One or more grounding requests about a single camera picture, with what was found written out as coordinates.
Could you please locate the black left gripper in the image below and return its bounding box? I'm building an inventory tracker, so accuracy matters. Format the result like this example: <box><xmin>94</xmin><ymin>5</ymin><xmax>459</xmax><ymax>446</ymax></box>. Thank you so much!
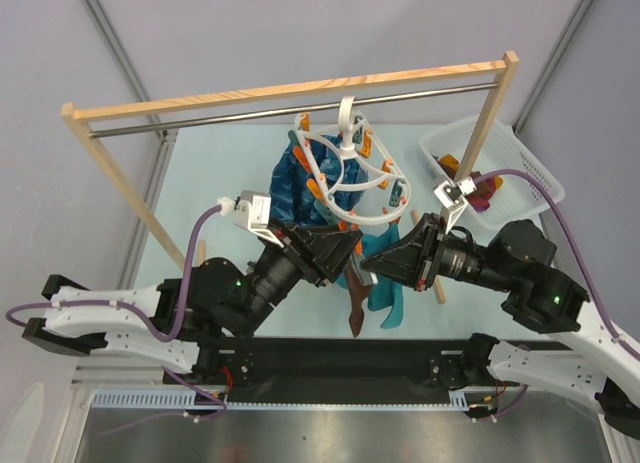
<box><xmin>231</xmin><ymin>216</ymin><xmax>362</xmax><ymax>339</ymax></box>

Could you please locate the orange front hanger clip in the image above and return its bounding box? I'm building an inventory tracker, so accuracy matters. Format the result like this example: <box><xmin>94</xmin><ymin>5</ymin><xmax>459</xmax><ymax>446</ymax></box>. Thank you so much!
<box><xmin>338</xmin><ymin>220</ymin><xmax>360</xmax><ymax>232</ymax></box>

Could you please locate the brown grey sock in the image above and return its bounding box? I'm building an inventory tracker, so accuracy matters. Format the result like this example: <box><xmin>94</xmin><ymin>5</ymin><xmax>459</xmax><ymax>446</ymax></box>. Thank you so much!
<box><xmin>345</xmin><ymin>263</ymin><xmax>378</xmax><ymax>338</ymax></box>

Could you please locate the white round clip hanger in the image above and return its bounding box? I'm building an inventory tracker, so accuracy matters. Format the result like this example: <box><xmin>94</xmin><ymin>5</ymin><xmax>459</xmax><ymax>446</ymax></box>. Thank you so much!
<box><xmin>291</xmin><ymin>96</ymin><xmax>412</xmax><ymax>226</ymax></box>

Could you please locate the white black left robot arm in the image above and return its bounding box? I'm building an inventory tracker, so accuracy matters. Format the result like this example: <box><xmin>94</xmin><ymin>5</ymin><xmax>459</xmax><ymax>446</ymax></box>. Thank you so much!
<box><xmin>22</xmin><ymin>222</ymin><xmax>362</xmax><ymax>383</ymax></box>

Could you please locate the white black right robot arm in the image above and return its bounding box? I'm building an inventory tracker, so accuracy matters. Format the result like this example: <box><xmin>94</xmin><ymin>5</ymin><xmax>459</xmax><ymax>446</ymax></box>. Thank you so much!
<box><xmin>363</xmin><ymin>214</ymin><xmax>639</xmax><ymax>439</ymax></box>

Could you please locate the socks pile in basket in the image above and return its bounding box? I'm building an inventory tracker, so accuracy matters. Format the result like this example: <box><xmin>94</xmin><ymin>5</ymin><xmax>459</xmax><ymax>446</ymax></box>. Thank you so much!
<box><xmin>436</xmin><ymin>154</ymin><xmax>503</xmax><ymax>213</ymax></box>

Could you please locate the teal plain cloth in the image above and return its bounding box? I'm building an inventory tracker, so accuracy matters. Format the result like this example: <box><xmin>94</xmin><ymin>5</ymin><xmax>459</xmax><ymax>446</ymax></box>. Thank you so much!
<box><xmin>337</xmin><ymin>223</ymin><xmax>404</xmax><ymax>330</ymax></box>

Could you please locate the dark blue patterned cloth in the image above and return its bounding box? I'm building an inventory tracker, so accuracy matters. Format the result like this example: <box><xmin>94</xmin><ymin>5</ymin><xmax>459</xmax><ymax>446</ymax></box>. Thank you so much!
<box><xmin>269</xmin><ymin>130</ymin><xmax>368</xmax><ymax>226</ymax></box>

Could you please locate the white perforated plastic basket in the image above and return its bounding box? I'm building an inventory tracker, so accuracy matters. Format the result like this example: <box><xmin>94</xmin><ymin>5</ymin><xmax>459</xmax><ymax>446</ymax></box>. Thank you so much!
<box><xmin>418</xmin><ymin>116</ymin><xmax>565</xmax><ymax>230</ymax></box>

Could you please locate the steel hanging rod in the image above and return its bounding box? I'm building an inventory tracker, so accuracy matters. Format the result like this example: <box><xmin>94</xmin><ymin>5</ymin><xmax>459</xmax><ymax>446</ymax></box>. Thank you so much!
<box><xmin>89</xmin><ymin>83</ymin><xmax>498</xmax><ymax>138</ymax></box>

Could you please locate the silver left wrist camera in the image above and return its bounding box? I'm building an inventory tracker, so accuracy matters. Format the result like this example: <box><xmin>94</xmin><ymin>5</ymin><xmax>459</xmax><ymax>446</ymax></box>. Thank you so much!
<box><xmin>234</xmin><ymin>190</ymin><xmax>275</xmax><ymax>243</ymax></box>

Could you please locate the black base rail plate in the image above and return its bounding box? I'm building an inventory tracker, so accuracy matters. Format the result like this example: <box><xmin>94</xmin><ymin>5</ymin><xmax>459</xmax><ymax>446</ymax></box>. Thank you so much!
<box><xmin>162</xmin><ymin>336</ymin><xmax>584</xmax><ymax>414</ymax></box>

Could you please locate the wooden clothes rack frame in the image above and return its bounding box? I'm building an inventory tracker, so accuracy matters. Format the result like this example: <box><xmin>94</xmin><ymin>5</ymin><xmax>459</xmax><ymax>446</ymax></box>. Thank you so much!
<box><xmin>60</xmin><ymin>51</ymin><xmax>520</xmax><ymax>304</ymax></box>

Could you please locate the white toothed cable strip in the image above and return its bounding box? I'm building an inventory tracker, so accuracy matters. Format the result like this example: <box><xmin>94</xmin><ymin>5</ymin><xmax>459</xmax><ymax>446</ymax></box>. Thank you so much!
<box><xmin>92</xmin><ymin>385</ymin><xmax>501</xmax><ymax>412</ymax></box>

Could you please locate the aluminium table frame rail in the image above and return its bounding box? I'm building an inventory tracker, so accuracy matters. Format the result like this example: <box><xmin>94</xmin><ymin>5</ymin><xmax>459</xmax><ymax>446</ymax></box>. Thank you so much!
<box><xmin>69</xmin><ymin>350</ymin><xmax>616</xmax><ymax>392</ymax></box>

